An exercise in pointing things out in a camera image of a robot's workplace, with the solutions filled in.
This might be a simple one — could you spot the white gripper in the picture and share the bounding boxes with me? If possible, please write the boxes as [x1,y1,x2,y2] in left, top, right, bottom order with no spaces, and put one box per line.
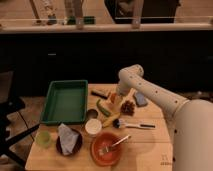
[115,83,130,103]

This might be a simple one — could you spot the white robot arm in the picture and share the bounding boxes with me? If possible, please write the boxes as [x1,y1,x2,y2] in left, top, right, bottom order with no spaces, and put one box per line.
[116,64,213,171]

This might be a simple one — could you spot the brown pine cone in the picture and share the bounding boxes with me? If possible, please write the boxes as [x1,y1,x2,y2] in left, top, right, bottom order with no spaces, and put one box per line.
[120,100,135,116]

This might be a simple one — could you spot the green cucumber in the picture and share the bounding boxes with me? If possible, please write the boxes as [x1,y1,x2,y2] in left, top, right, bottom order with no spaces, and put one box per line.
[96,99,111,117]

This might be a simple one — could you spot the black rectangular bar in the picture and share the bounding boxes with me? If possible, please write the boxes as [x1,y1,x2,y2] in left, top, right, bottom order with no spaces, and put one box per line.
[91,90,109,99]

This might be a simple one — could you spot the dish brush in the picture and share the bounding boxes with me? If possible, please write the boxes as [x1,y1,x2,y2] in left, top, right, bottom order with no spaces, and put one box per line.
[113,119,155,129]

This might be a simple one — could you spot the small dark metal cup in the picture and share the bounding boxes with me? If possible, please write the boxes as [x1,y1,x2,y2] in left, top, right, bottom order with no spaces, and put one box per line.
[86,109,98,120]

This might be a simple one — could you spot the white cup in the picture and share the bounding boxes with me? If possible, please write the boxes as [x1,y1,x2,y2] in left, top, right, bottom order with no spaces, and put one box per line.
[85,119,102,136]

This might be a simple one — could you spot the green plastic tray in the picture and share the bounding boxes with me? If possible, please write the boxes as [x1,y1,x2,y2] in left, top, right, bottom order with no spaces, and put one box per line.
[40,80,88,125]

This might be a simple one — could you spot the metal fork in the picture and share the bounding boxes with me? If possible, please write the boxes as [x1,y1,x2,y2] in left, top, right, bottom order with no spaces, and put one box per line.
[98,135,131,156]

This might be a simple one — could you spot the orange bowl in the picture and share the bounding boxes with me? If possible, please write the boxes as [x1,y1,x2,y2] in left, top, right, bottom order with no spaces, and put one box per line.
[91,132,122,166]

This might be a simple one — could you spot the dark plate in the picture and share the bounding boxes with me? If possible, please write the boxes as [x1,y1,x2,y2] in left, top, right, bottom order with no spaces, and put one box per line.
[56,128,83,156]

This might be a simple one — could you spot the grey crumpled cloth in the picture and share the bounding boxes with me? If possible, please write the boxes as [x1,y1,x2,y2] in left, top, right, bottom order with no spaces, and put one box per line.
[58,124,79,155]

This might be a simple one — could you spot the light green cup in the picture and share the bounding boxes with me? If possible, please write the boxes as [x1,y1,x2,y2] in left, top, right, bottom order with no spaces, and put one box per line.
[35,131,52,148]

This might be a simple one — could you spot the black chair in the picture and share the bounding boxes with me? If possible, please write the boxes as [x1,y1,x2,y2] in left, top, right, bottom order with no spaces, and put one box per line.
[0,71,39,167]

